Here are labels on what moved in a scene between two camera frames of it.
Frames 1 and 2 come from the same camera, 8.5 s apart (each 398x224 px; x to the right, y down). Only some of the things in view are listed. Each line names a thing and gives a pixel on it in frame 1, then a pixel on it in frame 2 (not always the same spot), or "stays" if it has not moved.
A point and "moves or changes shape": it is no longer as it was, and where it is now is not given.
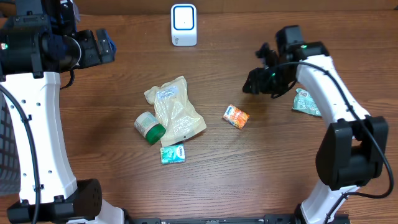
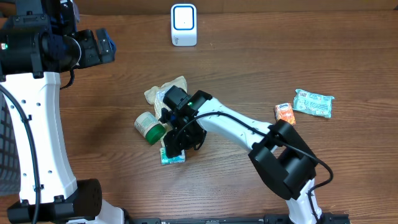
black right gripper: x=259 y=78 to x=183 y=144
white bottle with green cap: x=147 y=125 stays
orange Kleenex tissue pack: x=236 y=116 moves or changes shape
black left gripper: x=104 y=47 stays
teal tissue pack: x=305 y=102 stays
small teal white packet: x=174 y=154 stays
